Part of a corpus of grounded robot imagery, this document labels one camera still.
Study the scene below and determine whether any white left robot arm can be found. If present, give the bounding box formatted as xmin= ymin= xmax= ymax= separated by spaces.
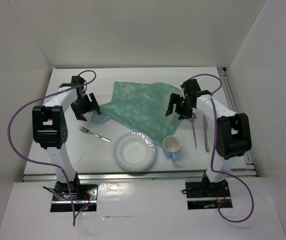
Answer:
xmin=32 ymin=75 xmax=100 ymax=200

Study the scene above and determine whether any silver spoon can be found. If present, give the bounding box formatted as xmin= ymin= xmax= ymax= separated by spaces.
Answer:
xmin=189 ymin=113 xmax=197 ymax=149

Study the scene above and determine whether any silver table knife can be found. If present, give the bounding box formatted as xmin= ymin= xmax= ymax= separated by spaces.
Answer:
xmin=203 ymin=115 xmax=210 ymax=153

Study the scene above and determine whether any teal patterned cloth placemat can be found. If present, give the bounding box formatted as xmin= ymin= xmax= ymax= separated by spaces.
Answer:
xmin=91 ymin=81 xmax=182 ymax=146

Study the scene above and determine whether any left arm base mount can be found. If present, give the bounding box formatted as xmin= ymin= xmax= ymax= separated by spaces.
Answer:
xmin=43 ymin=183 xmax=98 ymax=213

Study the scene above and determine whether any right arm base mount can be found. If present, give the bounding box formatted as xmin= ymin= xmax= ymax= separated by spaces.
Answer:
xmin=181 ymin=173 xmax=233 ymax=210

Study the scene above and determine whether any silver fork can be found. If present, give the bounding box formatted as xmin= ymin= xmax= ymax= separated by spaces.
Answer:
xmin=78 ymin=125 xmax=111 ymax=143

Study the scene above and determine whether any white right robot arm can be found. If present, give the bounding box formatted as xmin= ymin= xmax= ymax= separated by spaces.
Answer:
xmin=166 ymin=79 xmax=252 ymax=197

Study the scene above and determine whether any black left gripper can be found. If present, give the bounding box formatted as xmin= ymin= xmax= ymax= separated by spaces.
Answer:
xmin=70 ymin=92 xmax=99 ymax=122

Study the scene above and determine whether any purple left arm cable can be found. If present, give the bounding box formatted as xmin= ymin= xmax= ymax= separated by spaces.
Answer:
xmin=6 ymin=70 xmax=97 ymax=227

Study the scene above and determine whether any light blue mug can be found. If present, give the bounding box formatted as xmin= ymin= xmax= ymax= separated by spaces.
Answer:
xmin=163 ymin=136 xmax=181 ymax=162

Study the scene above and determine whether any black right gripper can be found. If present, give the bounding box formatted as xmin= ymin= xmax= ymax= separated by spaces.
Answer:
xmin=166 ymin=92 xmax=194 ymax=120

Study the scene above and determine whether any aluminium front rail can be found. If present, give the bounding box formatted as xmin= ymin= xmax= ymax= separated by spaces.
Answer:
xmin=22 ymin=168 xmax=258 ymax=182

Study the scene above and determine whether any white ceramic plate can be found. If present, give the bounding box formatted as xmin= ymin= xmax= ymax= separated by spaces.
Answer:
xmin=113 ymin=132 xmax=156 ymax=172

